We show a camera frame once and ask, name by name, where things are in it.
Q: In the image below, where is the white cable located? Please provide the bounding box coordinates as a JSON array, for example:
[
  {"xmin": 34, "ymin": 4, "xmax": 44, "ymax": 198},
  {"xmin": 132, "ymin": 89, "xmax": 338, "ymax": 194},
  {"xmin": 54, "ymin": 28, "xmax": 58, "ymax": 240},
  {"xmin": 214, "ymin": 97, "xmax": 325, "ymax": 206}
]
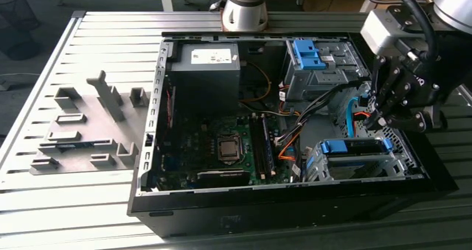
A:
[{"xmin": 0, "ymin": 72, "xmax": 42, "ymax": 78}]

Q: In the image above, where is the grey parts rack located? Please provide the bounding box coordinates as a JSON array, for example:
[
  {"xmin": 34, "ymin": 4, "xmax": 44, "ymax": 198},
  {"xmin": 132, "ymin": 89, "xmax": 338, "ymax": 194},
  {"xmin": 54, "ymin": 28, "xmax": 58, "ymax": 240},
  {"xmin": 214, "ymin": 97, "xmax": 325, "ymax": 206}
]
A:
[{"xmin": 28, "ymin": 69, "xmax": 152, "ymax": 176}]

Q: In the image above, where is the grey metal drive cage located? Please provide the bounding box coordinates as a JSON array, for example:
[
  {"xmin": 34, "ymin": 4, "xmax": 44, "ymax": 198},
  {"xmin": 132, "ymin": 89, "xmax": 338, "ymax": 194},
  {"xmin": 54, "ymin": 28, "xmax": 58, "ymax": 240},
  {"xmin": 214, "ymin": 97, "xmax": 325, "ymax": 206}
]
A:
[{"xmin": 282, "ymin": 39, "xmax": 373, "ymax": 103}]

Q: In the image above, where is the green motherboard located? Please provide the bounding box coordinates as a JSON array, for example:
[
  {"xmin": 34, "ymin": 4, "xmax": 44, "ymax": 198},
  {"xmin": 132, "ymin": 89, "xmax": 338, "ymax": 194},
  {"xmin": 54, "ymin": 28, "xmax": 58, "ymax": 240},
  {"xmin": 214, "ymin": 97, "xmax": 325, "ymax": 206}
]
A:
[{"xmin": 156, "ymin": 111, "xmax": 296, "ymax": 191}]

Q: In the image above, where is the hard disk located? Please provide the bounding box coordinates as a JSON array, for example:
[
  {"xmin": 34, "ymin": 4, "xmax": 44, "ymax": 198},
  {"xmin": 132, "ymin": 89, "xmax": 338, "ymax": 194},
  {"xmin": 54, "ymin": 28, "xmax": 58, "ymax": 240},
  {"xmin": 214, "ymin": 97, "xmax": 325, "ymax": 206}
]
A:
[{"xmin": 305, "ymin": 138, "xmax": 393, "ymax": 178}]

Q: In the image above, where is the blue drive latch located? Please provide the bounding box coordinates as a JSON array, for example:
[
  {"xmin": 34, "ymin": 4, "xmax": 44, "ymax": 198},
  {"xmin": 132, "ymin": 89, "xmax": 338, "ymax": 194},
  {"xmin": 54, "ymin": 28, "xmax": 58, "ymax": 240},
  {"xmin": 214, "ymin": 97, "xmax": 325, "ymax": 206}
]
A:
[{"xmin": 293, "ymin": 39, "xmax": 328, "ymax": 70}]

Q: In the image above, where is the grey metal disk bay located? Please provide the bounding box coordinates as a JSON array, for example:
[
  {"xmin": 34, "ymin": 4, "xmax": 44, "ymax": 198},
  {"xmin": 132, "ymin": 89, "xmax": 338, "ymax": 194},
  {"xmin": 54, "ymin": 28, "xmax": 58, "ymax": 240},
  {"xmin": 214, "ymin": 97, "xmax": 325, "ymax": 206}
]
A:
[{"xmin": 304, "ymin": 137, "xmax": 410, "ymax": 182}]

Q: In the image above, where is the blue wire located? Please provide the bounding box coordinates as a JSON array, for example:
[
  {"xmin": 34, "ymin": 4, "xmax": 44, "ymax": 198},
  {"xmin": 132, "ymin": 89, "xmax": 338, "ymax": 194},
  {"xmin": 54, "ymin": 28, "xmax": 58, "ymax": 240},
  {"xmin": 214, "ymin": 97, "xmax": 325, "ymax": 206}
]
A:
[{"xmin": 345, "ymin": 96, "xmax": 364, "ymax": 139}]

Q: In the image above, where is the CPU socket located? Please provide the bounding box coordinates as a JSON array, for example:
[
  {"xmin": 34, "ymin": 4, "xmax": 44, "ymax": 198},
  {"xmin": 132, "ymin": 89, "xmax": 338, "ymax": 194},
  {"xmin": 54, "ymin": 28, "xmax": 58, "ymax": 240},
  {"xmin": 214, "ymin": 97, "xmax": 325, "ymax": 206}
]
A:
[{"xmin": 216, "ymin": 133, "xmax": 244, "ymax": 162}]

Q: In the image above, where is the grey power supply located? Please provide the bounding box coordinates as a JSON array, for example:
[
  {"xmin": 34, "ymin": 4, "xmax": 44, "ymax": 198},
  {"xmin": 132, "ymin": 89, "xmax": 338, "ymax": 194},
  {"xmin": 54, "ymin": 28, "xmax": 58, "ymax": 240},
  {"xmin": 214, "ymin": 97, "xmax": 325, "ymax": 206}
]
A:
[{"xmin": 168, "ymin": 41, "xmax": 242, "ymax": 110}]

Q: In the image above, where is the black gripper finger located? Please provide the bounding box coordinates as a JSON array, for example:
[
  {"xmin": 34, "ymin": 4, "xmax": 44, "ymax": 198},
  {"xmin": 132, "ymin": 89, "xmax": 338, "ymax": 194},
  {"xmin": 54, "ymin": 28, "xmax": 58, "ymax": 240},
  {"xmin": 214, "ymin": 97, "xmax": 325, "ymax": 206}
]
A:
[
  {"xmin": 364, "ymin": 55, "xmax": 410, "ymax": 129},
  {"xmin": 368, "ymin": 107, "xmax": 449, "ymax": 134}
]

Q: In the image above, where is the black cable bundle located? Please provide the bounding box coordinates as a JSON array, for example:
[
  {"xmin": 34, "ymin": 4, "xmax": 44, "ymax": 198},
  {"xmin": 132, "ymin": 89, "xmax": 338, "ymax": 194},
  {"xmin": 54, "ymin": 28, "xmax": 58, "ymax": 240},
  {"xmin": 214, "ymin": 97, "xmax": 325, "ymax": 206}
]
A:
[{"xmin": 290, "ymin": 81, "xmax": 360, "ymax": 126}]

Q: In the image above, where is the orange wire bundle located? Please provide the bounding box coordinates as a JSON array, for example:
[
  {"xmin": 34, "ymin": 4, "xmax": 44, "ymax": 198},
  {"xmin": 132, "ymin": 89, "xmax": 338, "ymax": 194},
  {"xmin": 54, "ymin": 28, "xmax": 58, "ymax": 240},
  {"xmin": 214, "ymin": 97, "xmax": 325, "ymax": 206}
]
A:
[{"xmin": 276, "ymin": 133, "xmax": 300, "ymax": 161}]

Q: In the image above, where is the black graphics card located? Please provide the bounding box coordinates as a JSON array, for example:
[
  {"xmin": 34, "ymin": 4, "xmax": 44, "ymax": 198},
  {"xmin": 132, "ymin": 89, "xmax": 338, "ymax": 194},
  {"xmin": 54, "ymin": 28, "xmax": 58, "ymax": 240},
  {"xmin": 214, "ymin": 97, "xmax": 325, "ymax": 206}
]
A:
[{"xmin": 196, "ymin": 169, "xmax": 250, "ymax": 189}]

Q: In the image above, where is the black PC case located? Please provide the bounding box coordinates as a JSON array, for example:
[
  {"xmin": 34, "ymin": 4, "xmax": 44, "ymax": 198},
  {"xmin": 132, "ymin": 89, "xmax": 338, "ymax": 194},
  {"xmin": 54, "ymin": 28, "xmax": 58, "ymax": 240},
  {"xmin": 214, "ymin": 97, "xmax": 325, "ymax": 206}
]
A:
[{"xmin": 126, "ymin": 31, "xmax": 460, "ymax": 238}]

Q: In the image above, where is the yellow wire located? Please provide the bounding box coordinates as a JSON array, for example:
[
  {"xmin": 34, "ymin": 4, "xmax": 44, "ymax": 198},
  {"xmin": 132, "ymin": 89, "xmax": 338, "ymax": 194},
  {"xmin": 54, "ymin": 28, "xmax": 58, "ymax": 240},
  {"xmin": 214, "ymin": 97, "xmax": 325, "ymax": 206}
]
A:
[{"xmin": 238, "ymin": 63, "xmax": 272, "ymax": 104}]

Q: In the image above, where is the silver grey camera box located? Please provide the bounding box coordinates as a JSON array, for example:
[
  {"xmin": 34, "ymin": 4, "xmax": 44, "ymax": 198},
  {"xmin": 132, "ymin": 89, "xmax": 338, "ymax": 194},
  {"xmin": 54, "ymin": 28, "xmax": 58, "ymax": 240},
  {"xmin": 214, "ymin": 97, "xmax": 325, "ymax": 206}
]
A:
[{"xmin": 360, "ymin": 8, "xmax": 410, "ymax": 56}]

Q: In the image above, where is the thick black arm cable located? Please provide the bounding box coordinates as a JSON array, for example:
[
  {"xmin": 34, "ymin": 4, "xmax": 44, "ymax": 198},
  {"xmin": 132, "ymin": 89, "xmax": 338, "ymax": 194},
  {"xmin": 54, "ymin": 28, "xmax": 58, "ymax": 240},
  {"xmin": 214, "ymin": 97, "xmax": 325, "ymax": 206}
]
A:
[{"xmin": 385, "ymin": 0, "xmax": 440, "ymax": 65}]

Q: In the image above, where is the black RAM stick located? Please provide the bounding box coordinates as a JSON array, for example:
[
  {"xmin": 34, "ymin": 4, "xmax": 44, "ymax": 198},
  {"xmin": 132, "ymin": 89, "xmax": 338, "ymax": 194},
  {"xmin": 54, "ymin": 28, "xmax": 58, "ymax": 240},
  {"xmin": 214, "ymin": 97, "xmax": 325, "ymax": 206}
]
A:
[{"xmin": 260, "ymin": 113, "xmax": 277, "ymax": 176}]

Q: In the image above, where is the black waste bin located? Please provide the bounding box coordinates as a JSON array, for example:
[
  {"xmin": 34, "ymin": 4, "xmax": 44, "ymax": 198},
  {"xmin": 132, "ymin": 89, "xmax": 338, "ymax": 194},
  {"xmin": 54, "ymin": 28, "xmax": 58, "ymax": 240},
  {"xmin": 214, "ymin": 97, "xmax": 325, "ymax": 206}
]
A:
[{"xmin": 0, "ymin": 0, "xmax": 41, "ymax": 61}]

